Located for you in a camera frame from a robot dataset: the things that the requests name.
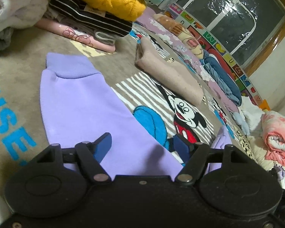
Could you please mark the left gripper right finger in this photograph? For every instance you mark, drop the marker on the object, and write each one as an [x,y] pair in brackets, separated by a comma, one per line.
[196,157]

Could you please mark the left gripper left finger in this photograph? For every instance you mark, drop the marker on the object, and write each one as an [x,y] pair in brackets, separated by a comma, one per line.
[87,156]

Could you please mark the purple sweatshirt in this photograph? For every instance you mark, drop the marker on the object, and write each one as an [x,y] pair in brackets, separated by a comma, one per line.
[141,115]

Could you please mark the mixed clothes pile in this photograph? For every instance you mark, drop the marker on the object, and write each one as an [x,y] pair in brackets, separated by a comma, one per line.
[11,11]

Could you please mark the cream quilt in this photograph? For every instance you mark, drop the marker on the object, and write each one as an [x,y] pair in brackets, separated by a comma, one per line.
[259,150]

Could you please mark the white crumpled cloth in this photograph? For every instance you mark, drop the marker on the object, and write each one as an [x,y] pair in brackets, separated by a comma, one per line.
[252,115]

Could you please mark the Mickey Mouse brown blanket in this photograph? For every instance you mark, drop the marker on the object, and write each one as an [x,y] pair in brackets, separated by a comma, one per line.
[22,130]

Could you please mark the folded beige garment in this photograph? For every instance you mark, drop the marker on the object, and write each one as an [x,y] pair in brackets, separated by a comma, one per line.
[173,75]

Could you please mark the pink rolled quilt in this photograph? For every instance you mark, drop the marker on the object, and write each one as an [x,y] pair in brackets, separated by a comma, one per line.
[273,127]

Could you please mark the purple floral bedsheet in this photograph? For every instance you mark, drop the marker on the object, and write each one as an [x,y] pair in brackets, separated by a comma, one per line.
[148,22]

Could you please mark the cartoon print pillow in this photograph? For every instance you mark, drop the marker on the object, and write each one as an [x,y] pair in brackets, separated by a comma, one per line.
[183,34]

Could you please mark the folded pink garment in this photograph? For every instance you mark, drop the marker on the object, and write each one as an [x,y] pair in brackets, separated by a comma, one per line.
[73,34]

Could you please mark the folded black striped garment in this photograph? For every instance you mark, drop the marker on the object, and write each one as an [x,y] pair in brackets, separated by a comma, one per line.
[80,12]

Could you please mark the colourful alphabet headboard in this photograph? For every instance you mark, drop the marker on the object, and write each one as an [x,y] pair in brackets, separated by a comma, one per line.
[213,46]

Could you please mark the window with white frame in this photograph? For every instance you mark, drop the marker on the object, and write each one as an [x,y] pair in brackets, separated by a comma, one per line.
[249,30]

